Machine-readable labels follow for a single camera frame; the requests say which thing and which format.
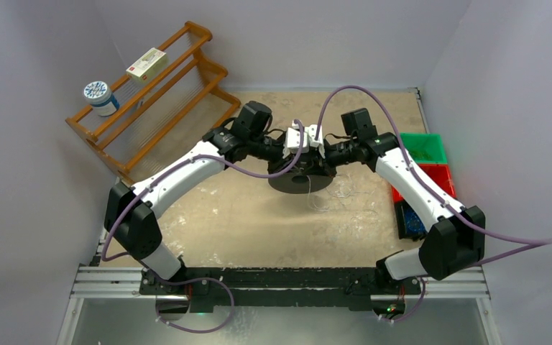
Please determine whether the blue white round jar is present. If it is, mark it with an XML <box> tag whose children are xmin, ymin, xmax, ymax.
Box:
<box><xmin>83</xmin><ymin>80</ymin><xmax>120</xmax><ymax>117</ymax></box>

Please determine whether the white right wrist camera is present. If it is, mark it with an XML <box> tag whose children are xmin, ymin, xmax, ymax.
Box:
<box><xmin>304</xmin><ymin>124</ymin><xmax>326</xmax><ymax>158</ymax></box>

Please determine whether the orange wooden rack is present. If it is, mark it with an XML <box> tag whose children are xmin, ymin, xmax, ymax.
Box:
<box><xmin>65</xmin><ymin>21</ymin><xmax>241</xmax><ymax>184</ymax></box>

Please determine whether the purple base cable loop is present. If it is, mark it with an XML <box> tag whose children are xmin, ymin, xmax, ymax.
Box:
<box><xmin>154</xmin><ymin>275</ymin><xmax>236</xmax><ymax>334</ymax></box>

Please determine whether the black perforated cable spool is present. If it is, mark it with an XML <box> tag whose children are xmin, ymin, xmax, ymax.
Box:
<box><xmin>268</xmin><ymin>166</ymin><xmax>337</xmax><ymax>194</ymax></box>

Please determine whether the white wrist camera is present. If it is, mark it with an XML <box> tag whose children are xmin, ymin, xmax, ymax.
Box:
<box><xmin>282</xmin><ymin>127</ymin><xmax>308</xmax><ymax>158</ymax></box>
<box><xmin>304</xmin><ymin>124</ymin><xmax>326</xmax><ymax>158</ymax></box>

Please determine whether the white thin cable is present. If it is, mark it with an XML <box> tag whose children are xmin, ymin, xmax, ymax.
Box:
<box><xmin>302</xmin><ymin>171</ymin><xmax>382</xmax><ymax>225</ymax></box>

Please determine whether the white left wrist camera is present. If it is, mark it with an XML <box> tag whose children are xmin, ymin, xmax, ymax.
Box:
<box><xmin>282</xmin><ymin>127</ymin><xmax>308</xmax><ymax>158</ymax></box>

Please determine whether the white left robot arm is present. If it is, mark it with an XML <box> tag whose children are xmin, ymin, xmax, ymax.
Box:
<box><xmin>104</xmin><ymin>101</ymin><xmax>322</xmax><ymax>294</ymax></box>

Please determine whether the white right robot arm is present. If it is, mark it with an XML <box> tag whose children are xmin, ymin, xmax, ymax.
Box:
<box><xmin>304</xmin><ymin>109</ymin><xmax>486</xmax><ymax>293</ymax></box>

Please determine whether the green plastic bin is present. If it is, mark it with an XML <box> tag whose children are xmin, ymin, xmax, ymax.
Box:
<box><xmin>400</xmin><ymin>133</ymin><xmax>448</xmax><ymax>165</ymax></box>

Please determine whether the green white cardboard box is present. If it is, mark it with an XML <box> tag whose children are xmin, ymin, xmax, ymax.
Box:
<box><xmin>126</xmin><ymin>47</ymin><xmax>169</xmax><ymax>86</ymax></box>

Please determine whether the red plastic bin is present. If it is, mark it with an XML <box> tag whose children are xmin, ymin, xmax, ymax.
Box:
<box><xmin>416</xmin><ymin>163</ymin><xmax>456</xmax><ymax>198</ymax></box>

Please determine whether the black plastic bin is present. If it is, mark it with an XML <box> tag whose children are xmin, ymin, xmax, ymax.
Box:
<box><xmin>394</xmin><ymin>201</ymin><xmax>427</xmax><ymax>242</ymax></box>

